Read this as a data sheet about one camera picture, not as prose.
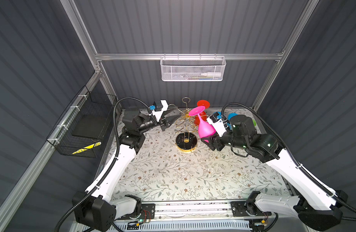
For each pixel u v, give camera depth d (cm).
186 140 99
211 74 91
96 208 38
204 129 61
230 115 51
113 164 45
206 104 83
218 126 54
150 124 57
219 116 53
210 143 57
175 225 71
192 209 75
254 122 115
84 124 73
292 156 41
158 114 54
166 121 56
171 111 63
